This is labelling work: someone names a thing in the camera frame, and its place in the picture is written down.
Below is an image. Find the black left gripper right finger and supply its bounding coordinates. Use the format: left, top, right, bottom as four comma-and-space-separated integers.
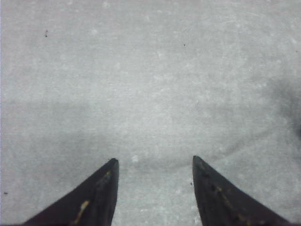
192, 155, 292, 226

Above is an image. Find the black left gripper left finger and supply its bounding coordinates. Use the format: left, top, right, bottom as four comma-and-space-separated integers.
24, 158, 119, 226

